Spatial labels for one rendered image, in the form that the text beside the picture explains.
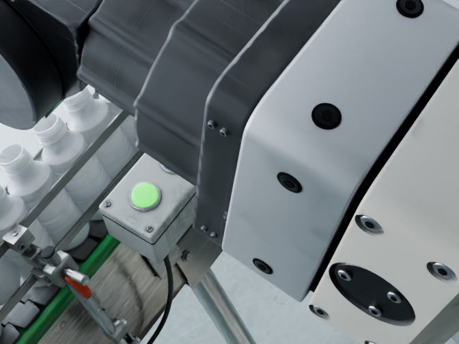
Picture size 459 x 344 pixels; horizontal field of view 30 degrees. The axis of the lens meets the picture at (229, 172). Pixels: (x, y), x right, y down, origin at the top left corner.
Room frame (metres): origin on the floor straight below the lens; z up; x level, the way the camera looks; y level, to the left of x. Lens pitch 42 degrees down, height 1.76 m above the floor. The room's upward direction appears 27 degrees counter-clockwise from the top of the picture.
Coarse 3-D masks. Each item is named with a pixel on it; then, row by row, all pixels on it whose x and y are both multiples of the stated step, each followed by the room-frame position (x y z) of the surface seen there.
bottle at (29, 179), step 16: (16, 144) 0.89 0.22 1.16; (0, 160) 0.88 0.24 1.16; (16, 160) 0.86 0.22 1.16; (32, 160) 0.87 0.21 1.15; (16, 176) 0.86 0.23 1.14; (32, 176) 0.86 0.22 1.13; (48, 176) 0.86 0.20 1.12; (16, 192) 0.85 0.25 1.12; (32, 192) 0.84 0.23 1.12; (64, 192) 0.86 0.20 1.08; (48, 208) 0.85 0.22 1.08; (64, 208) 0.85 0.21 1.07; (48, 224) 0.84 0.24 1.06; (64, 224) 0.85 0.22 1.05; (80, 240) 0.85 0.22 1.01
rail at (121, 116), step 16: (96, 96) 0.99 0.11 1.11; (112, 128) 0.90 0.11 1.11; (96, 144) 0.89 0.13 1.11; (80, 160) 0.87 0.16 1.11; (64, 176) 0.85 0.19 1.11; (48, 192) 0.84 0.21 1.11; (32, 208) 0.82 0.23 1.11; (96, 208) 0.86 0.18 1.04; (80, 224) 0.84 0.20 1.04; (64, 240) 0.82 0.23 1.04; (0, 256) 0.78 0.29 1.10; (0, 320) 0.75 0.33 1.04
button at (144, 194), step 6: (138, 186) 0.76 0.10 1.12; (144, 186) 0.75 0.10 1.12; (150, 186) 0.75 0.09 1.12; (132, 192) 0.75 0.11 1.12; (138, 192) 0.75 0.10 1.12; (144, 192) 0.75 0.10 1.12; (150, 192) 0.74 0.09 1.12; (156, 192) 0.74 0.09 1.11; (132, 198) 0.75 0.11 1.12; (138, 198) 0.74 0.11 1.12; (144, 198) 0.74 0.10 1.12; (150, 198) 0.74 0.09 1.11; (156, 198) 0.74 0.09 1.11; (138, 204) 0.74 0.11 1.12; (144, 204) 0.73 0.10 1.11; (150, 204) 0.73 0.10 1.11
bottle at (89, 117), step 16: (80, 96) 0.92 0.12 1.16; (80, 112) 0.92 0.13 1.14; (96, 112) 0.92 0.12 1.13; (80, 128) 0.92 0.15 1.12; (96, 128) 0.91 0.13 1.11; (112, 144) 0.91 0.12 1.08; (128, 144) 0.93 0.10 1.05; (112, 160) 0.91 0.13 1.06; (128, 160) 0.91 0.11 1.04; (112, 176) 0.91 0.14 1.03
